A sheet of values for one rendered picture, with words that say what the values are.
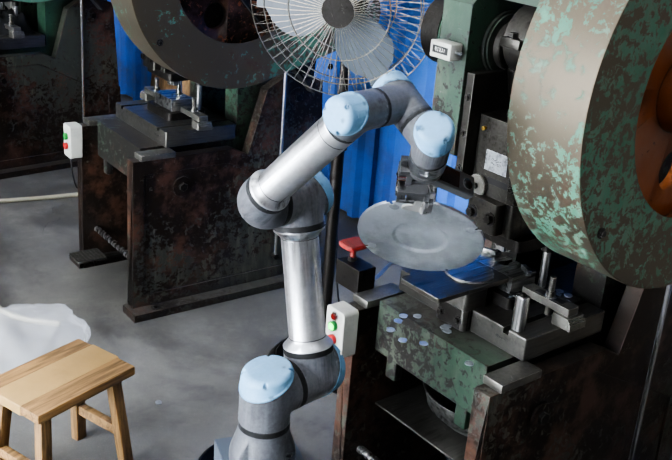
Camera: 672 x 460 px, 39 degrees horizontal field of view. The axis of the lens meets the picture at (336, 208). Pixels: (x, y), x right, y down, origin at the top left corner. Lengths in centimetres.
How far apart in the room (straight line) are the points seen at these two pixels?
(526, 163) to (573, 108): 17
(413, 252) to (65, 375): 108
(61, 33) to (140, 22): 207
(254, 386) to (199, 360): 140
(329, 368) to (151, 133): 175
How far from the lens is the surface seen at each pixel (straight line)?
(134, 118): 386
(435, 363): 244
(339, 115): 172
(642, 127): 205
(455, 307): 242
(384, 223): 217
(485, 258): 253
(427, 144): 177
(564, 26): 182
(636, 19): 181
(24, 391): 274
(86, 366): 283
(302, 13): 298
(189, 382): 337
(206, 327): 371
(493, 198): 239
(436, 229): 217
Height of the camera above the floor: 177
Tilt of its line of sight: 21 degrees down
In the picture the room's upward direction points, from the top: 5 degrees clockwise
